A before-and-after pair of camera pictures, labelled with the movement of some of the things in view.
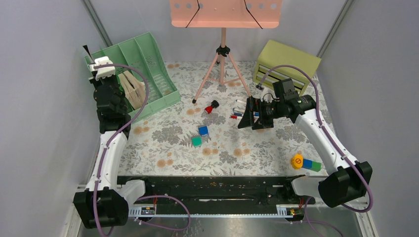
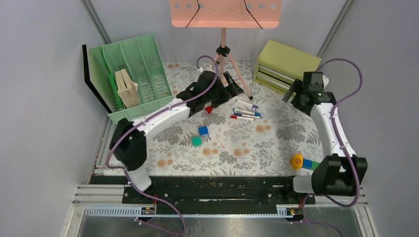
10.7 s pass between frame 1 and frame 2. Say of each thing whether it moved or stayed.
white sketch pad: moved
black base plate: stayed
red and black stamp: stayed
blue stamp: stayed
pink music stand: stayed
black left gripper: moved
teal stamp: stayed
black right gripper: moved
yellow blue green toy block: stayed
